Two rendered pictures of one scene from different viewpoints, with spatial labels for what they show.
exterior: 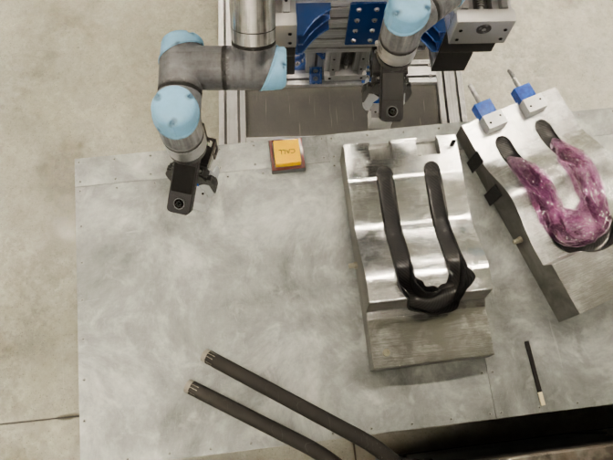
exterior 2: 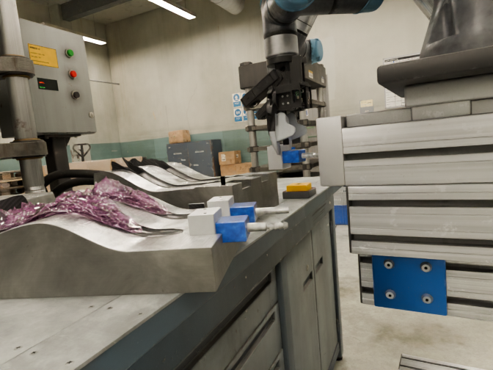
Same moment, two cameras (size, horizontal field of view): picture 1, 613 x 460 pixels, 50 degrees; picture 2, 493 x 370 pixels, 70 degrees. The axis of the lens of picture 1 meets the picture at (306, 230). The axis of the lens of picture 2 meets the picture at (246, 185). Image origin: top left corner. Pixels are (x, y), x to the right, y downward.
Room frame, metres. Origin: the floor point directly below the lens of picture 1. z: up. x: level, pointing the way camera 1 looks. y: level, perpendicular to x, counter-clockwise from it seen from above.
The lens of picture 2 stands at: (1.15, -0.85, 0.97)
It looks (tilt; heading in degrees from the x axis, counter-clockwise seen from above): 7 degrees down; 128
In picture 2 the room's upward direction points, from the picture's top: 5 degrees counter-clockwise
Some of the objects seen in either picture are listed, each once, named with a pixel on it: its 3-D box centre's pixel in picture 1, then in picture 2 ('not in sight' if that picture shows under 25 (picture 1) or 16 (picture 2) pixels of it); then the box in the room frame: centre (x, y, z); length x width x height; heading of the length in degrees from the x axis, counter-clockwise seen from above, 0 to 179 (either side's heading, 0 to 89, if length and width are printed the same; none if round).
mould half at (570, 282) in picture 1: (562, 196); (79, 230); (0.58, -0.57, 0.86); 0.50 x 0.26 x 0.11; 30
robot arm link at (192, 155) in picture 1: (182, 139); not in sight; (0.48, 0.24, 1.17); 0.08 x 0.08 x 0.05
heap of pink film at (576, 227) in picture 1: (566, 189); (80, 203); (0.58, -0.57, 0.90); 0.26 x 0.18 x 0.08; 30
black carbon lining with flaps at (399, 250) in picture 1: (423, 233); (170, 171); (0.44, -0.25, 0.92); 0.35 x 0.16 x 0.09; 13
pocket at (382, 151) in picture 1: (379, 153); (257, 182); (0.63, -0.15, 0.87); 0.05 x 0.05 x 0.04; 13
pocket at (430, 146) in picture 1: (425, 149); (238, 189); (0.65, -0.25, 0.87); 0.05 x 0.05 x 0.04; 13
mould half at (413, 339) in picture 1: (415, 246); (170, 189); (0.42, -0.24, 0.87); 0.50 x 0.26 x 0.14; 13
